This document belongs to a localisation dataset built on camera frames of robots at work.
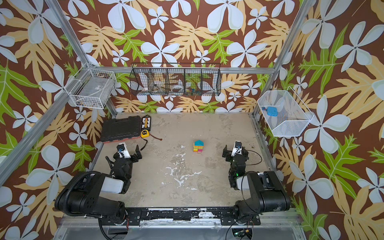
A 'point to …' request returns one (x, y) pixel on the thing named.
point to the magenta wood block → (199, 151)
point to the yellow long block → (195, 149)
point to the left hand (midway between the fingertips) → (127, 145)
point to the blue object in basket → (272, 111)
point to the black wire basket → (175, 79)
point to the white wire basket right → (293, 115)
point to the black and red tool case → (117, 129)
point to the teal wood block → (199, 143)
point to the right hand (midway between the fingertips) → (233, 145)
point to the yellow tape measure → (144, 133)
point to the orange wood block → (199, 146)
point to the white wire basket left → (91, 88)
